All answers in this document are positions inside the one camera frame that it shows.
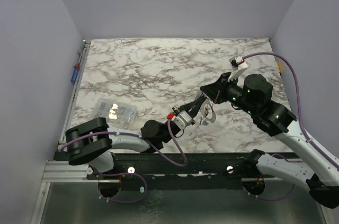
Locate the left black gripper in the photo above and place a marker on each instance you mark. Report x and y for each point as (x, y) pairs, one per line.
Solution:
(192, 108)

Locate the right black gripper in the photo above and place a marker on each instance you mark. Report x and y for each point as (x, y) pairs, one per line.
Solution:
(222, 91)

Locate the steel key organizer plate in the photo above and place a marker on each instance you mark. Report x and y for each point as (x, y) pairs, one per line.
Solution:
(208, 115)

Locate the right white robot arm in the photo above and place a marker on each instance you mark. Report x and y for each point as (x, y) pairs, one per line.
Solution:
(319, 177)

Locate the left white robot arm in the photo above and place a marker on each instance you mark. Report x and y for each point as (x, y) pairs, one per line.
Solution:
(90, 142)

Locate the clear plastic parts box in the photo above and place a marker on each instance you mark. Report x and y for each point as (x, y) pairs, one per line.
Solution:
(117, 114)

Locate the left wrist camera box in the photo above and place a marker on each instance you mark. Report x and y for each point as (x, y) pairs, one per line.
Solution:
(181, 120)

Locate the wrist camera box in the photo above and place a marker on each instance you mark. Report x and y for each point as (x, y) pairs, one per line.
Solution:
(238, 65)
(181, 120)

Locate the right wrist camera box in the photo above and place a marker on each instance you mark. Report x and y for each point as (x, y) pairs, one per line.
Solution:
(238, 65)

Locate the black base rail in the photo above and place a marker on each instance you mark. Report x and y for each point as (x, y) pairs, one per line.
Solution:
(232, 171)

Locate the blue red wall clamp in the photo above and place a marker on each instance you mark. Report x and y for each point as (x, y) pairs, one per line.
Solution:
(76, 68)

